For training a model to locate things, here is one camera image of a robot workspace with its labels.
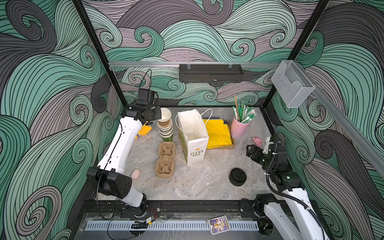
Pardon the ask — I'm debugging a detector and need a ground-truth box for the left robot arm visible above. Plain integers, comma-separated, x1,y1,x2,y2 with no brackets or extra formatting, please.
87,104,162,208

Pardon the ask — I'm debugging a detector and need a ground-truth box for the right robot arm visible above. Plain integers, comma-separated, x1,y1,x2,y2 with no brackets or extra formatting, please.
246,140,330,240

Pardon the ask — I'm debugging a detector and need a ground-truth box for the white paper takeout bag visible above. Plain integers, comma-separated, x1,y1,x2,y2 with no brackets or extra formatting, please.
175,109,213,165

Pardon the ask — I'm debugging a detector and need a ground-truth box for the yellow bear plush toy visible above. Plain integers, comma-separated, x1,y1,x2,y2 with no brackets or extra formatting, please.
135,125,152,139

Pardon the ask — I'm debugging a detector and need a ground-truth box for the stack of paper cups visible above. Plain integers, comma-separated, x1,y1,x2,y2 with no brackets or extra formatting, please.
157,108,174,142

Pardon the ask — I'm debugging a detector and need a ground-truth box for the small pink toy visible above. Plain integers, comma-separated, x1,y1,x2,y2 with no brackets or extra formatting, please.
252,137,264,147

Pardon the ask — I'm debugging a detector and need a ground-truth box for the cardboard napkin tray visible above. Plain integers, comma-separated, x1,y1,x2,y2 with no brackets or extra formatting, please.
214,120,235,150

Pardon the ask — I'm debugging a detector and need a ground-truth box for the pink straw holder cup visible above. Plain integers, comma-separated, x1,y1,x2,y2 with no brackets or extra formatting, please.
231,117,250,138

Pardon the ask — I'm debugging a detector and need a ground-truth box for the wrapped straws bundle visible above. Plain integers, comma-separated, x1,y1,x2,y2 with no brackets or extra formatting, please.
233,95,257,124

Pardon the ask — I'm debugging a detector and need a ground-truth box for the stack of pulp cup carriers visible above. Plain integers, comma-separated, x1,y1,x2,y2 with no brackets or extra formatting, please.
155,142,176,179

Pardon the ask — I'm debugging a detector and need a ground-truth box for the yellow napkin stack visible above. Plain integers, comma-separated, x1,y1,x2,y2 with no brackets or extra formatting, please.
204,119,233,149

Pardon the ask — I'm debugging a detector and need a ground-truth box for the pink oval soap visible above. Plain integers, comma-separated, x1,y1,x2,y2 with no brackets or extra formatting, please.
131,169,141,181

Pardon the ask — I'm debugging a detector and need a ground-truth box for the small picture card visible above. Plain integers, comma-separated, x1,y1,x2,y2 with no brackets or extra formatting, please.
208,216,231,235

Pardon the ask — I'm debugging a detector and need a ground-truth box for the clear acrylic wall holder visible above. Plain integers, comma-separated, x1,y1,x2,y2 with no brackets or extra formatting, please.
271,60,315,109

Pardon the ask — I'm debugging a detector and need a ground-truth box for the black wall shelf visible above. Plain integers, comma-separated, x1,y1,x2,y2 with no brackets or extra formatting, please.
179,64,244,84

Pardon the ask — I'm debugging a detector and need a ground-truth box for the white slotted cable duct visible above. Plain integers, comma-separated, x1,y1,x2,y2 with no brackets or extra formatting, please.
85,221,259,232

